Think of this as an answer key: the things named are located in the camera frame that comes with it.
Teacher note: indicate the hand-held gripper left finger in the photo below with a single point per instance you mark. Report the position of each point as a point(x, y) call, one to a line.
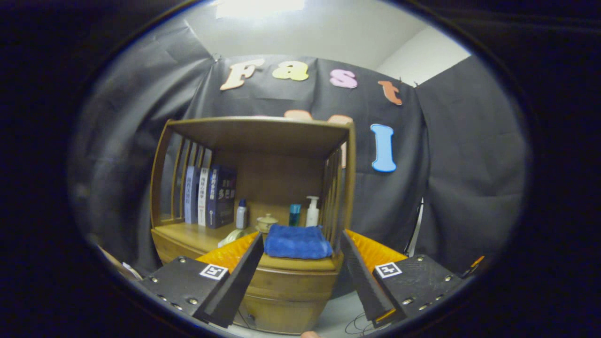
point(239, 281)

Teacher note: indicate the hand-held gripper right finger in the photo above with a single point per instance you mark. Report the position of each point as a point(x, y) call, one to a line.
point(364, 281)

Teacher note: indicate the pale green ceramic dish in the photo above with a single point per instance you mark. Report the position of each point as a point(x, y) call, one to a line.
point(232, 237)

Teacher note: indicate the wooden drawer with black knob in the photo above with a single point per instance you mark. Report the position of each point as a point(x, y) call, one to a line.
point(291, 281)

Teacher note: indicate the wooden countertop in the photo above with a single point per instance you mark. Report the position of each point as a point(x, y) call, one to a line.
point(197, 234)

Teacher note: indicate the wooden cabinet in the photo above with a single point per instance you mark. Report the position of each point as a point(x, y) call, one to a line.
point(281, 173)

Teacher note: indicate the beige lidded teacup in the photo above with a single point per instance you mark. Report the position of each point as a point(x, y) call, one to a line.
point(266, 224)

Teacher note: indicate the white bottle with blue cap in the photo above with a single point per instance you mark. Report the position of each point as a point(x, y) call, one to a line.
point(241, 216)

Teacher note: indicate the blue towel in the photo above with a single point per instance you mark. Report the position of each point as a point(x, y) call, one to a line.
point(298, 243)

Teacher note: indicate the light stand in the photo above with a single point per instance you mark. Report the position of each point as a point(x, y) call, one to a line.
point(415, 230)

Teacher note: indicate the white pump bottle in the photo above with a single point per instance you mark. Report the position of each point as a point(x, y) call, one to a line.
point(312, 216)

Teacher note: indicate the dark blue book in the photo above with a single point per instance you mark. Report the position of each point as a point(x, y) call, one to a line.
point(223, 197)

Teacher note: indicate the teal cylinder bottle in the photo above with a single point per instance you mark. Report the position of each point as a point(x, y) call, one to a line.
point(295, 215)

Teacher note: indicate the white book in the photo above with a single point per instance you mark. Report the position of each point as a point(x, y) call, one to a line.
point(203, 197)

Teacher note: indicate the light blue book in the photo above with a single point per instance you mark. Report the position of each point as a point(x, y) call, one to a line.
point(191, 195)

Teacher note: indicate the orange and black tool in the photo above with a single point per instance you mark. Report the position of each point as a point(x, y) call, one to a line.
point(474, 266)

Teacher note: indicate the black backdrop cloth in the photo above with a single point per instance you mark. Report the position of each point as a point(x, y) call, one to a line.
point(117, 141)

